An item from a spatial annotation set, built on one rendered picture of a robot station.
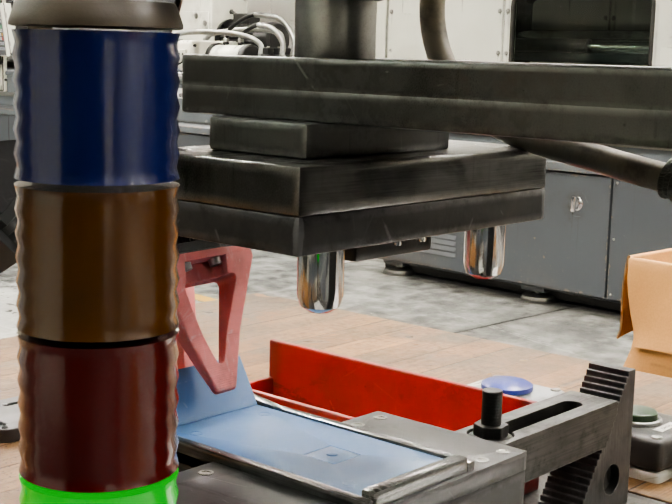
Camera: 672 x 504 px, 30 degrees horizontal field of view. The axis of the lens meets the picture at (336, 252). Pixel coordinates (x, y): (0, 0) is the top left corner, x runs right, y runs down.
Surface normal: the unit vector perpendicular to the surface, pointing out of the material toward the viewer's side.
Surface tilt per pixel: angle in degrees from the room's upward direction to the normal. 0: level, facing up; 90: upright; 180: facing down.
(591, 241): 90
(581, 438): 90
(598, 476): 90
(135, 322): 104
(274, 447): 0
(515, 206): 90
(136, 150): 76
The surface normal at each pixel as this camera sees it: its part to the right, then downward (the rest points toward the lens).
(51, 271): -0.38, 0.37
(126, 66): 0.48, 0.39
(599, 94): -0.66, 0.11
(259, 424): 0.03, -0.99
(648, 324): -0.81, 0.08
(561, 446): 0.75, 0.12
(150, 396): 0.76, 0.36
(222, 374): 0.71, -0.17
